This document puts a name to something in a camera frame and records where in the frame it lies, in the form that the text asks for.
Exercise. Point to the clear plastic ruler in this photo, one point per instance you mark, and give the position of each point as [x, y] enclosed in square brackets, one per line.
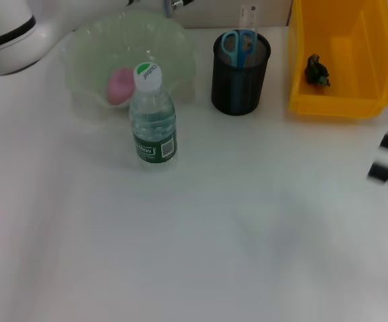
[249, 18]

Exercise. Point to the clear green-label water bottle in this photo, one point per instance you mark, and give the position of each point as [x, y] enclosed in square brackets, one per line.
[153, 134]

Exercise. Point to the pale green wavy bowl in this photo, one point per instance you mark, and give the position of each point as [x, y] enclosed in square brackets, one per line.
[106, 50]

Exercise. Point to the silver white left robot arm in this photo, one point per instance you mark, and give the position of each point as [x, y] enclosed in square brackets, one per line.
[9, 37]

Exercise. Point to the green plastic wrapper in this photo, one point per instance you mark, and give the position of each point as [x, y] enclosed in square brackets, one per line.
[316, 72]

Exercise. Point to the pink peach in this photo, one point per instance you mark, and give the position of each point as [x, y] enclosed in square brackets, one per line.
[120, 87]

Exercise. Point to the black mesh pen holder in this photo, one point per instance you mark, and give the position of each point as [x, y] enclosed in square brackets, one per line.
[239, 90]

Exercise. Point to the yellow plastic bin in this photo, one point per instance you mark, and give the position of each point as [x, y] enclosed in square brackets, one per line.
[345, 40]

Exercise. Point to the blue scissors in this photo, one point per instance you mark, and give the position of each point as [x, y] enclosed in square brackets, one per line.
[241, 55]

